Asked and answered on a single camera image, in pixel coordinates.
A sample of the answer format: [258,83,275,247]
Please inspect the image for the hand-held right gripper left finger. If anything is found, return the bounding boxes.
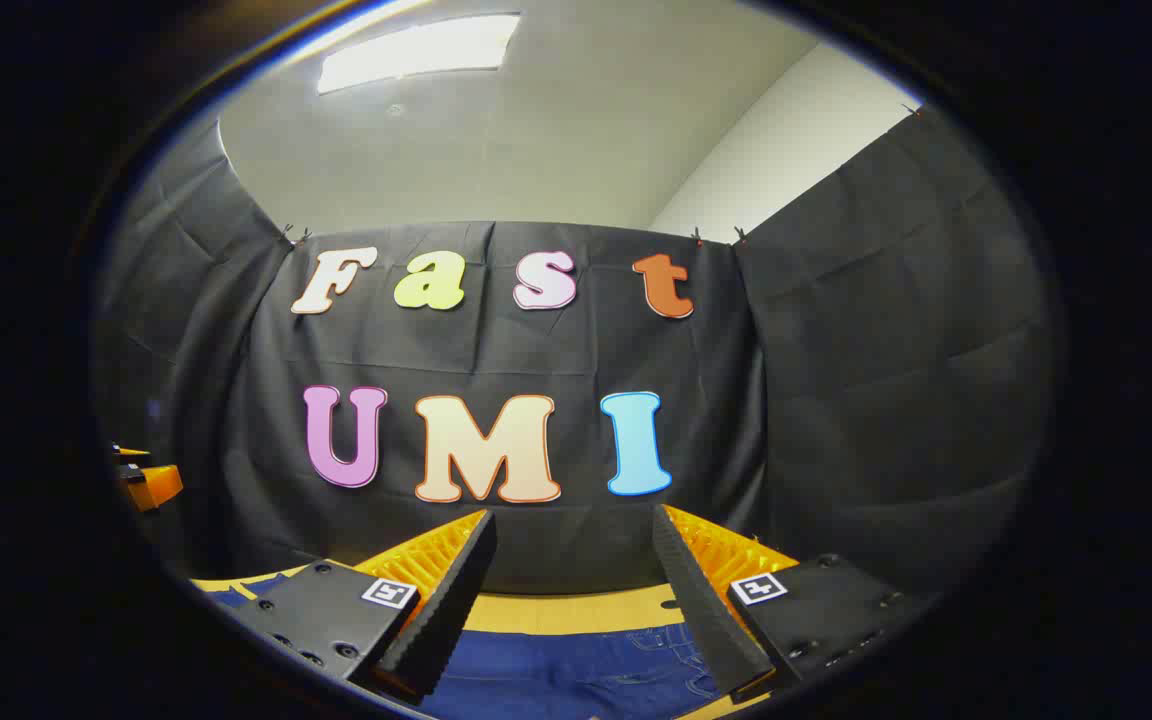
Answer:
[231,508,499,701]

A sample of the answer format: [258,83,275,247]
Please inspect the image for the blue denim jeans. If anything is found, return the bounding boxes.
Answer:
[204,572,729,720]

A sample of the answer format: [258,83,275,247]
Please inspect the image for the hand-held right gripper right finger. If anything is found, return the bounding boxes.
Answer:
[650,503,929,703]

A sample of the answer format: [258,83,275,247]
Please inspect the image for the black backdrop cloth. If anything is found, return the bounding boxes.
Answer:
[91,105,1067,601]

